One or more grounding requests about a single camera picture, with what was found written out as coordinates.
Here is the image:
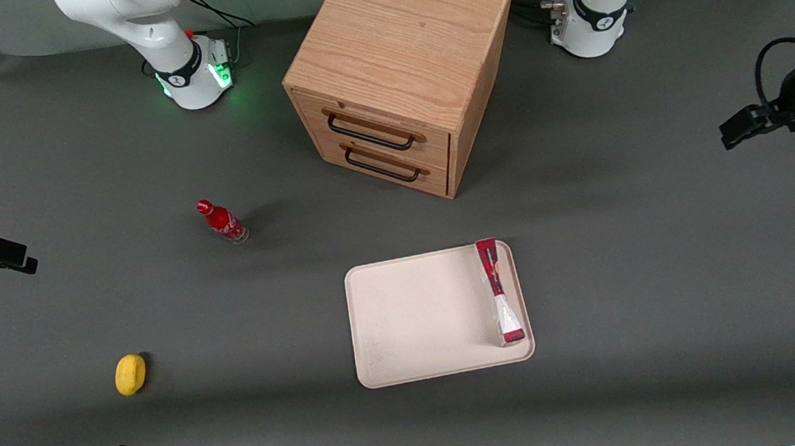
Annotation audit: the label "red cookie box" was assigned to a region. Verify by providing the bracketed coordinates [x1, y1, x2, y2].
[474, 235, 528, 350]

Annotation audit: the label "cream plastic tray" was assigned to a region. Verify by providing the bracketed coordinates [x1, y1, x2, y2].
[341, 237, 539, 392]

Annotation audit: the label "yellow lemon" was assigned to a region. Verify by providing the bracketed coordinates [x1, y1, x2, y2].
[112, 352, 150, 398]

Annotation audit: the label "red cola bottle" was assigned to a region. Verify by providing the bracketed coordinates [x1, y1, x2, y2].
[195, 195, 251, 249]

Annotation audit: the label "narrow wooden drawer front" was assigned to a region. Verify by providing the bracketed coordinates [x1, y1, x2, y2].
[312, 116, 455, 212]

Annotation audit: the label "wide wooden drawer front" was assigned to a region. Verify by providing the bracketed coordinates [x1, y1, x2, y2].
[293, 74, 456, 186]

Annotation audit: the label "wooden drawer cabinet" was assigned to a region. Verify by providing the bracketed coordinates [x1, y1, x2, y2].
[274, 0, 536, 216]

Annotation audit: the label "black right base cables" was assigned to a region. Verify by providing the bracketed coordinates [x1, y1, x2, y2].
[184, 0, 260, 72]

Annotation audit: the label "long black drawer handle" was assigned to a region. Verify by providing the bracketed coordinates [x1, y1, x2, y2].
[321, 98, 428, 160]

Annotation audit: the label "short black drawer handle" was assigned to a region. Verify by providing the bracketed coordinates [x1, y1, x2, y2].
[340, 134, 431, 190]

